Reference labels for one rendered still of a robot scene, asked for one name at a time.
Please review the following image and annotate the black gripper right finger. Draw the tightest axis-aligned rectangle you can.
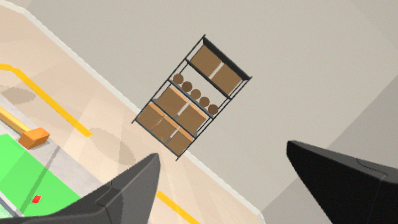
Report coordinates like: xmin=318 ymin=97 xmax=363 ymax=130
xmin=287 ymin=140 xmax=398 ymax=224

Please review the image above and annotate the green putting mat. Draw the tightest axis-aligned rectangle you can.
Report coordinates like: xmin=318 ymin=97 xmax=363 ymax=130
xmin=0 ymin=134 xmax=81 ymax=217

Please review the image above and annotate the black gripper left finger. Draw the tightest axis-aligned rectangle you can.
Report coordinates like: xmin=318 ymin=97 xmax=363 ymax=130
xmin=0 ymin=153 xmax=161 ymax=224

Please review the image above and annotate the small red block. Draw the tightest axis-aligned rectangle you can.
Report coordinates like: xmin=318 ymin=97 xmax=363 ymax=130
xmin=32 ymin=195 xmax=41 ymax=203

